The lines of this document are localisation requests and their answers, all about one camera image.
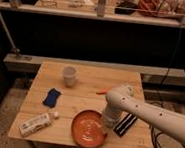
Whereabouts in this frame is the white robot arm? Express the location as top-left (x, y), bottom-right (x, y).
top-left (101, 84), bottom-right (185, 144)

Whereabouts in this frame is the metal diagonal pole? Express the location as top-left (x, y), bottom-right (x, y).
top-left (0, 12), bottom-right (20, 57)

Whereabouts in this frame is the metal base rail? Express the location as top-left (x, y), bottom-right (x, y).
top-left (3, 53), bottom-right (185, 87)

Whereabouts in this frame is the orange ceramic bowl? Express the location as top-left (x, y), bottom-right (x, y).
top-left (71, 109), bottom-right (107, 148)

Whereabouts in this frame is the wooden table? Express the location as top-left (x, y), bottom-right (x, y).
top-left (9, 61), bottom-right (144, 146)

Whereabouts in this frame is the orange carrot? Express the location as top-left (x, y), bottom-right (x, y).
top-left (96, 89), bottom-right (108, 95)

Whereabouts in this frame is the white plastic bottle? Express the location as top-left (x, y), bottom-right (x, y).
top-left (19, 111), bottom-right (60, 137)

